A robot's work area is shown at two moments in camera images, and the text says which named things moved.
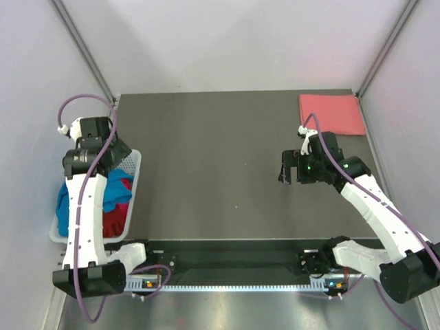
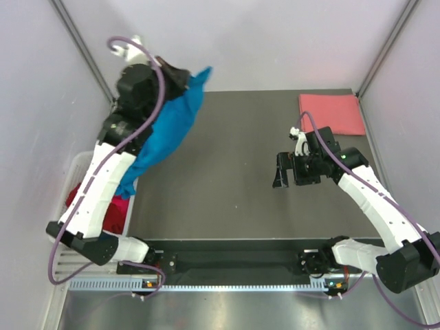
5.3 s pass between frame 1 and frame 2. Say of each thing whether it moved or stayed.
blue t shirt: moved
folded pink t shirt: stayed
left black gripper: moved
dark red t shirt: stayed
